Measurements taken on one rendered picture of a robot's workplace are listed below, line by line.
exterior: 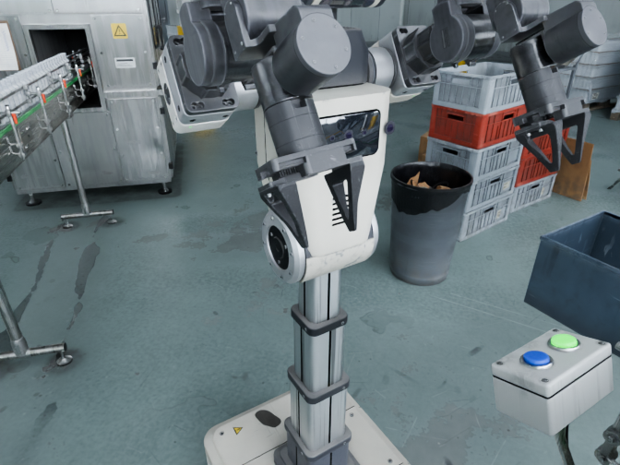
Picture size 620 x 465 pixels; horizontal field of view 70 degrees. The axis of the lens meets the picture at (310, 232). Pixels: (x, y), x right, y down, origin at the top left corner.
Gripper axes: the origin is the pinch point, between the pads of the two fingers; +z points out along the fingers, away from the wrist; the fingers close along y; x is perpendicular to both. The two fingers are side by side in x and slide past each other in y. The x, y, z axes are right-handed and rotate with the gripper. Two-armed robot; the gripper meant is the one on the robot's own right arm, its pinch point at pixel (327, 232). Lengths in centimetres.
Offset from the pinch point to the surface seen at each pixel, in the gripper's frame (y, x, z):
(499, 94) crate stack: 211, 153, -31
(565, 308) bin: 79, 38, 44
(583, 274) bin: 80, 31, 35
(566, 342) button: 26.2, -4.4, 23.7
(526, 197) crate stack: 279, 213, 46
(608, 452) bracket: 35, 1, 46
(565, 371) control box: 21.3, -7.3, 24.8
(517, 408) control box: 16.7, -2.8, 28.8
